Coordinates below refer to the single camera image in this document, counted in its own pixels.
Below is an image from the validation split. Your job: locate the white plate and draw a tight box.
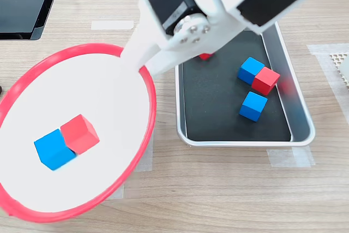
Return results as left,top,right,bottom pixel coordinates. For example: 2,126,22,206
0,43,158,223

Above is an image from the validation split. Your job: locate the black mat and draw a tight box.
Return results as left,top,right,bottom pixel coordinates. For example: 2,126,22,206
181,29,292,142

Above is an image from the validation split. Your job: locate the steel tray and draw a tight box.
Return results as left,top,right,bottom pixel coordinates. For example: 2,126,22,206
174,21,316,147

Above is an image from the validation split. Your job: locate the translucent tape strip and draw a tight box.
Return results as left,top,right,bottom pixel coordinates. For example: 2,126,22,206
133,132,154,173
267,146,316,168
106,183,125,200
91,21,135,31

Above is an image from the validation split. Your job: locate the black flat device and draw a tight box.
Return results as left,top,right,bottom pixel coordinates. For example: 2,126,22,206
0,0,65,40

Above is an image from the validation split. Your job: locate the pale perforated plate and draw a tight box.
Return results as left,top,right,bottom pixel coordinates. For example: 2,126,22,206
329,52,349,89

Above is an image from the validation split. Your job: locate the blue cube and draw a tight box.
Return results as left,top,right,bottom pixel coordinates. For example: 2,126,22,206
239,91,268,122
34,128,77,171
237,57,265,86

